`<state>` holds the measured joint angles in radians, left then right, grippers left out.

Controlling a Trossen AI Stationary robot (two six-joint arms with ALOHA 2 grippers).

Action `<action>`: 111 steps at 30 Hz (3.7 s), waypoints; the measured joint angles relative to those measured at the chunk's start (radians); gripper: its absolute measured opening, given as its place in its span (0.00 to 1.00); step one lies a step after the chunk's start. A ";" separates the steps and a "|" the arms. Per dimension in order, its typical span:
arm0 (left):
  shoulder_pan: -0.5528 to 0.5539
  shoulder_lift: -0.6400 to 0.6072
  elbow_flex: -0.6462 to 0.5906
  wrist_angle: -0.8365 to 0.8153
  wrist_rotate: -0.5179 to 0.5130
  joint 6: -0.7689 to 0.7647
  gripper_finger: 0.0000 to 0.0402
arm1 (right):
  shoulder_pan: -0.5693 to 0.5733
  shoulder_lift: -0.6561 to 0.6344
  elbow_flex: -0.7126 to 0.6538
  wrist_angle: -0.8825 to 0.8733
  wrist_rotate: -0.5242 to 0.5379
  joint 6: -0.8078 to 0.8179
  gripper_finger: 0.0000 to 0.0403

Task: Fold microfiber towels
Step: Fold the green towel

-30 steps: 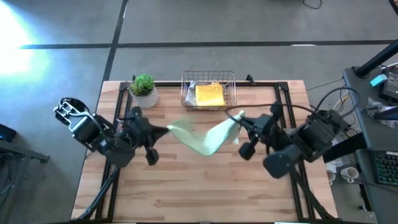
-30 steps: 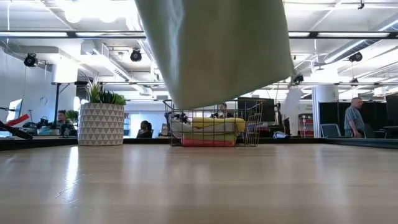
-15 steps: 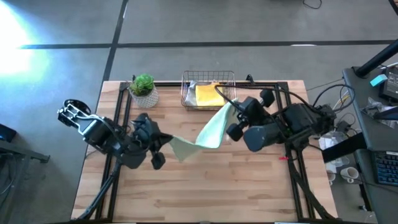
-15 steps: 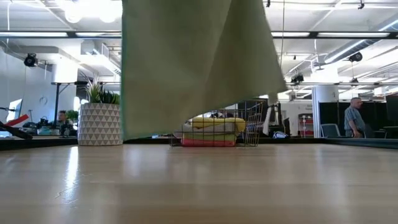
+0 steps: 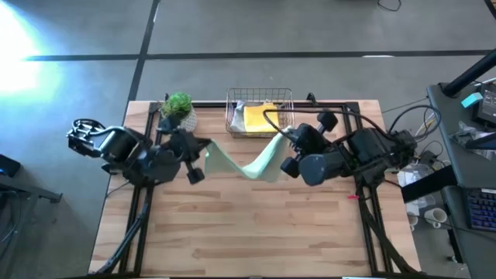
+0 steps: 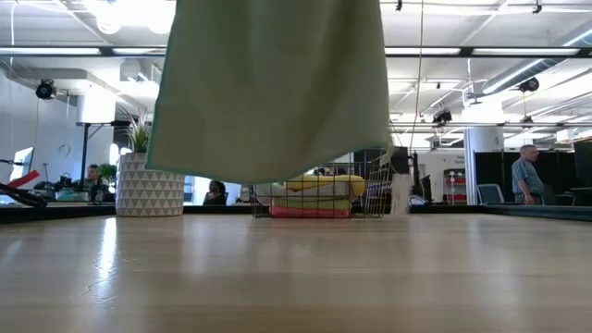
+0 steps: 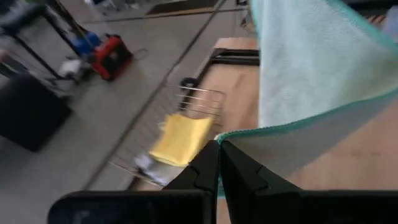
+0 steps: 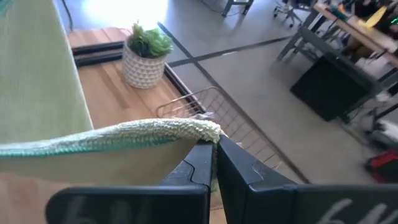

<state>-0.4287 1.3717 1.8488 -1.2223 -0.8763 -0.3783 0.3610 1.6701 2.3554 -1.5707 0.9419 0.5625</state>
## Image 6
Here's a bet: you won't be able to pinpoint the large black monitor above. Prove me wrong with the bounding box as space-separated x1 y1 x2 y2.
390 146 411 176

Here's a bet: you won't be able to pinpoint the triangle patterned planter pot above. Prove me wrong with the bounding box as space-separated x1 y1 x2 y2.
115 153 186 217

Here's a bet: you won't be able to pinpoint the tilted computer monitor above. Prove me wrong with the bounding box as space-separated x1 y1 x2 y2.
8 146 35 182

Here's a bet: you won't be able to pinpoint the lime green microfiber towel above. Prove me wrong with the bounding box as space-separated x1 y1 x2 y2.
272 197 352 212

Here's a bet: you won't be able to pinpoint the small leafy green plant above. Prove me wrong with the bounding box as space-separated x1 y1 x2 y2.
97 163 117 186

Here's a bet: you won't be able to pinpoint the spiky green artificial plant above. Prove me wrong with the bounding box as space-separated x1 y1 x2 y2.
118 106 154 154

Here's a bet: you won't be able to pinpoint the black table edge rail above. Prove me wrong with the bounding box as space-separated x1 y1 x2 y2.
0 203 592 223

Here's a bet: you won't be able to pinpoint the person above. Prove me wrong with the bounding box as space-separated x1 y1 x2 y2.
82 164 106 204
203 179 228 206
511 143 546 206

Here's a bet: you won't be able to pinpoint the yellow microfiber towel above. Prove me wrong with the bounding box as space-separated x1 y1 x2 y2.
286 174 366 198

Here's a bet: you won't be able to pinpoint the white and red shelf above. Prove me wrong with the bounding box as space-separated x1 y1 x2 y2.
442 168 466 204

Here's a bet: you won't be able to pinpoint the black overhead frame bar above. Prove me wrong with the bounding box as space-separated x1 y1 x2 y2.
0 44 592 58

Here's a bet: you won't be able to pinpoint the dark office chair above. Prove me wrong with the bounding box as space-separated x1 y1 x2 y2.
543 183 574 207

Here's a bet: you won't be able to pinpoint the mint towel with teal edge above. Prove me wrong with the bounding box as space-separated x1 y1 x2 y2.
145 0 413 216

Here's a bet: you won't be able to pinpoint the pink microfiber towel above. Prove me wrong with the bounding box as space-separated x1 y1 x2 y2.
270 205 352 219

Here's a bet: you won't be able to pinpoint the white column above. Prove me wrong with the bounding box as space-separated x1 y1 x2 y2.
463 94 505 204

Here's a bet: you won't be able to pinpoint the black partition panels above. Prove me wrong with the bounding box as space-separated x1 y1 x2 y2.
475 141 592 204

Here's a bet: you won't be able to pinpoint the grey office chair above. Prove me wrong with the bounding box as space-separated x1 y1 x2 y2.
475 183 505 205

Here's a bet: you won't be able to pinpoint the black wire basket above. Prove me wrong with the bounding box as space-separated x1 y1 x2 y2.
252 156 392 219

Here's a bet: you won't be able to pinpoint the thin hanging ceiling cable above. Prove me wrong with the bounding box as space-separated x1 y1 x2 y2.
409 0 425 154

